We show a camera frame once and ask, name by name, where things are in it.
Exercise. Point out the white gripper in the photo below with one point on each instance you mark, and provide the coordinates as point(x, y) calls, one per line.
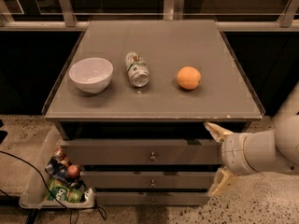
point(233, 153)

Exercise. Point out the grey top drawer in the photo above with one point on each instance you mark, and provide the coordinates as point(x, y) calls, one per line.
point(142, 152)

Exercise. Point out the grey drawer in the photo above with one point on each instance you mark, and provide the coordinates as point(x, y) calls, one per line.
point(148, 180)
point(142, 152)
point(156, 198)

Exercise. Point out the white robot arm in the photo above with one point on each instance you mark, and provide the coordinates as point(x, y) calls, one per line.
point(250, 153)

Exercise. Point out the grey drawer cabinet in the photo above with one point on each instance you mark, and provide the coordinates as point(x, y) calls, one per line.
point(161, 109)

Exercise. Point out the grey bottom drawer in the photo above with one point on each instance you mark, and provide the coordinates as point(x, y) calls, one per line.
point(156, 198)

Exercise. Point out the grey middle drawer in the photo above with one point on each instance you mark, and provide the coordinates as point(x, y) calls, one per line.
point(148, 180)

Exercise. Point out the orange fruit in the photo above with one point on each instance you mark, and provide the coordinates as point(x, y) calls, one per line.
point(188, 78)

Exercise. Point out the green white soda can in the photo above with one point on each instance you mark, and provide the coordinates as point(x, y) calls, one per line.
point(137, 70)

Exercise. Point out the red apple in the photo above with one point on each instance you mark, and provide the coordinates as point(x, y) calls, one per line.
point(73, 171)

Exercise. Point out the white bowl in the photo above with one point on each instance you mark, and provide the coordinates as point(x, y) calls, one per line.
point(91, 75)

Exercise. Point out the metal window railing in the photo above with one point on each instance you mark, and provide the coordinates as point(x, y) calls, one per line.
point(229, 15)

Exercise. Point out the clear plastic bin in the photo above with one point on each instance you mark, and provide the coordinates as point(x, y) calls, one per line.
point(34, 195)

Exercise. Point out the green snack bag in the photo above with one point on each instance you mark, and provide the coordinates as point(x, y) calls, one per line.
point(59, 191)

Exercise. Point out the blue snack packet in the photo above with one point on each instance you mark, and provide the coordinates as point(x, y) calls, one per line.
point(57, 170)

